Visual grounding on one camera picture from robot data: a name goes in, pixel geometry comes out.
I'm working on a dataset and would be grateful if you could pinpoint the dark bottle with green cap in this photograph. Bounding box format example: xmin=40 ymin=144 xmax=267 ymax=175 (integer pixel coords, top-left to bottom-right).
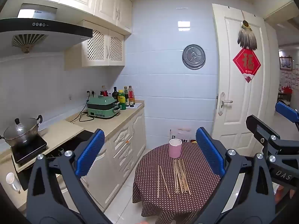
xmin=123 ymin=86 xmax=130 ymax=106

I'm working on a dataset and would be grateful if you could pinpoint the red diamond door decoration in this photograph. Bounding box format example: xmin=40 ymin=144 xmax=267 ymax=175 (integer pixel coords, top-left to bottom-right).
xmin=233 ymin=47 xmax=261 ymax=83

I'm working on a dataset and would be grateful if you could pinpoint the cream wall cabinet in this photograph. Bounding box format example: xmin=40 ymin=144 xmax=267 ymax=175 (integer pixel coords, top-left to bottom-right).
xmin=9 ymin=0 xmax=133 ymax=35

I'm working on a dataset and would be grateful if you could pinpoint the white door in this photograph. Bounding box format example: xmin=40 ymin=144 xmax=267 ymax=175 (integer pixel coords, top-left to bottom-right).
xmin=212 ymin=3 xmax=272 ymax=157

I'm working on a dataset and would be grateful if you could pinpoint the framed picture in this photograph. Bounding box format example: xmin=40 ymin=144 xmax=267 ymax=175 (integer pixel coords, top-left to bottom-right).
xmin=280 ymin=56 xmax=293 ymax=70

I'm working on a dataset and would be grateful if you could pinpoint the black and silver range hood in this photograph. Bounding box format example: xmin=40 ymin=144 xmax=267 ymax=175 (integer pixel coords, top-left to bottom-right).
xmin=0 ymin=3 xmax=93 ymax=57

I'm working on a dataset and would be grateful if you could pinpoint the black induction cooker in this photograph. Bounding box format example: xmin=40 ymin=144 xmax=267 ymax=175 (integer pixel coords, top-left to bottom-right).
xmin=11 ymin=134 xmax=48 ymax=167

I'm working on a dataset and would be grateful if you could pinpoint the glass pot lid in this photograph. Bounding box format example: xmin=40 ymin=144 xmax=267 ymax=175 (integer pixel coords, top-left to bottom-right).
xmin=3 ymin=118 xmax=39 ymax=141

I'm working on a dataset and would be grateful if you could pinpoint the group of wooden chopsticks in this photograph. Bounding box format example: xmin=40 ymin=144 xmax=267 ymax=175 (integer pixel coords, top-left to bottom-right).
xmin=158 ymin=159 xmax=191 ymax=196

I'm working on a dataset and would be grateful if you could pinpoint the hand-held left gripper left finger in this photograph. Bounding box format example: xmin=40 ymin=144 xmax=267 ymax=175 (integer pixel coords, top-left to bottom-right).
xmin=26 ymin=128 xmax=112 ymax=224

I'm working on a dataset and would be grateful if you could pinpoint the green electric grill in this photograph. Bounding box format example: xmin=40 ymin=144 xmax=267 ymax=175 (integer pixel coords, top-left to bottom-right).
xmin=86 ymin=95 xmax=121 ymax=120

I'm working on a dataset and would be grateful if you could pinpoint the brown polka dot tablecloth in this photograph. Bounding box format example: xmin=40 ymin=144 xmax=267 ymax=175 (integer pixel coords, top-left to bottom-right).
xmin=132 ymin=141 xmax=222 ymax=218

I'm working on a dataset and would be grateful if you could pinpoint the yellow green bottle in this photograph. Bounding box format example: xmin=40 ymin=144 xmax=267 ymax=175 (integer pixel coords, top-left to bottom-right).
xmin=118 ymin=90 xmax=127 ymax=111

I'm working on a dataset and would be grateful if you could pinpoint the black power cable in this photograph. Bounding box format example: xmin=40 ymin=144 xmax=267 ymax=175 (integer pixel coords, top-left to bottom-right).
xmin=69 ymin=94 xmax=94 ymax=123

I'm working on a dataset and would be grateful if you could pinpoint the cream lattice door cabinet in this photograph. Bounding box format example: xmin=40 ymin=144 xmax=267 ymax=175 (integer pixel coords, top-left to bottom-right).
xmin=64 ymin=20 xmax=127 ymax=71

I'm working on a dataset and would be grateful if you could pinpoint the silver door handle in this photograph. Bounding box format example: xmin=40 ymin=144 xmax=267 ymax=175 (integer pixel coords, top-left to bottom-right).
xmin=218 ymin=92 xmax=233 ymax=116

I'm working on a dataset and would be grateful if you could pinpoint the white plastic cup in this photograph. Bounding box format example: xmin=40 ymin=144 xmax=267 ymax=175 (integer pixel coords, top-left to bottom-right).
xmin=6 ymin=172 xmax=21 ymax=194

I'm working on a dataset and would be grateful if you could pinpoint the pink cup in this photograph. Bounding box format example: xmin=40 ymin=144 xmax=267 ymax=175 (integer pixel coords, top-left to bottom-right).
xmin=169 ymin=139 xmax=182 ymax=158

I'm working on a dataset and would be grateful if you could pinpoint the feather fan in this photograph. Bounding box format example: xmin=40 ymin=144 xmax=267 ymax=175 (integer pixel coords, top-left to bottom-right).
xmin=238 ymin=21 xmax=258 ymax=50

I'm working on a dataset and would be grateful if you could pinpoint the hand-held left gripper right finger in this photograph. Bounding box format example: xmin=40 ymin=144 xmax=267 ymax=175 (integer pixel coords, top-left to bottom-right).
xmin=195 ymin=127 xmax=276 ymax=224

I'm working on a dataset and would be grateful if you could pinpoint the white cardboard box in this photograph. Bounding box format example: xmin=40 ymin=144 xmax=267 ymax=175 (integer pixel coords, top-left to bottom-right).
xmin=170 ymin=128 xmax=198 ymax=144

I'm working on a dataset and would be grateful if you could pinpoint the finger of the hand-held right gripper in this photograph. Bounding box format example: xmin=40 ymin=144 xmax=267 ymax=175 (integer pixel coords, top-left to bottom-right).
xmin=246 ymin=115 xmax=299 ymax=164
xmin=275 ymin=101 xmax=299 ymax=131

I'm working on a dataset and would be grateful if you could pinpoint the steel cooking pot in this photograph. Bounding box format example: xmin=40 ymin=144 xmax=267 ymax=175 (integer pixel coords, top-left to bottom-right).
xmin=0 ymin=115 xmax=44 ymax=148

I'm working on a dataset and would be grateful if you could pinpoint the cream base cabinet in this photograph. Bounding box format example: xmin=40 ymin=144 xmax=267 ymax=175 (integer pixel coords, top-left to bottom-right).
xmin=77 ymin=108 xmax=146 ymax=213

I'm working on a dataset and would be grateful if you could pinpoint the red liquid bottle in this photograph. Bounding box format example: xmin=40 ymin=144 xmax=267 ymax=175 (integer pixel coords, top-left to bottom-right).
xmin=128 ymin=85 xmax=135 ymax=108

